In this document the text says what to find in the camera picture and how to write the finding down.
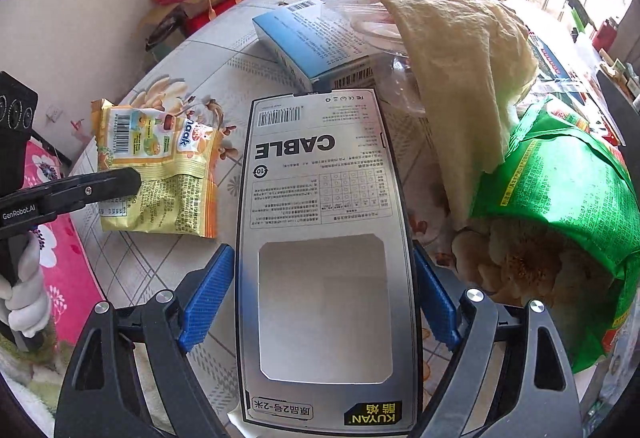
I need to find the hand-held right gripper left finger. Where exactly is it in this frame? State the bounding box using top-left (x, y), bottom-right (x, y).
top-left (54, 244), bottom-right (241, 438)

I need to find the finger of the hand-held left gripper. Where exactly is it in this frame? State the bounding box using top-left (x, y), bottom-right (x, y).
top-left (30, 168), bottom-right (142, 221)

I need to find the beige crumpled bag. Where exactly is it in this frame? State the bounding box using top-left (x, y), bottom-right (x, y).
top-left (356, 0), bottom-right (541, 231)

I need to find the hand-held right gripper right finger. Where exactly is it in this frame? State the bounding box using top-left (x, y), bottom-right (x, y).
top-left (411, 245), bottom-right (583, 438)

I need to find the dark side table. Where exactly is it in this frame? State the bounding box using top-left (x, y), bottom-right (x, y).
top-left (595, 68), bottom-right (640, 149)

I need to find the colourful printed flat bag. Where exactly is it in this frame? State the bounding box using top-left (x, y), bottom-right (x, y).
top-left (525, 30), bottom-right (626, 146)

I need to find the yellow snack packet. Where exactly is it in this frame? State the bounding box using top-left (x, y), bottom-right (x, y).
top-left (90, 99), bottom-right (226, 239)

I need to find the blue medicine box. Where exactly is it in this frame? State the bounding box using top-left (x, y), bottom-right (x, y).
top-left (251, 0), bottom-right (396, 94)

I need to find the person's left hand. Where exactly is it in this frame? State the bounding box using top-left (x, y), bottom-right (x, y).
top-left (0, 238), bottom-right (66, 339)

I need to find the clear plastic container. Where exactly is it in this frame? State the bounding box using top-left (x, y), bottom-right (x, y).
top-left (332, 0), bottom-right (431, 119)

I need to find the green plastic bag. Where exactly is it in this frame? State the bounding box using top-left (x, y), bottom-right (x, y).
top-left (452, 93), bottom-right (640, 374)

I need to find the pink floral blanket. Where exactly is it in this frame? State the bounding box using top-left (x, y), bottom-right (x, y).
top-left (0, 138), bottom-right (108, 399)

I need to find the grey cable packaging box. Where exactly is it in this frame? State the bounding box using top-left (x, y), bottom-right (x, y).
top-left (235, 88), bottom-right (418, 436)

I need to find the red gift bag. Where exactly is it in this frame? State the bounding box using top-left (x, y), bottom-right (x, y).
top-left (185, 0), bottom-right (253, 39)

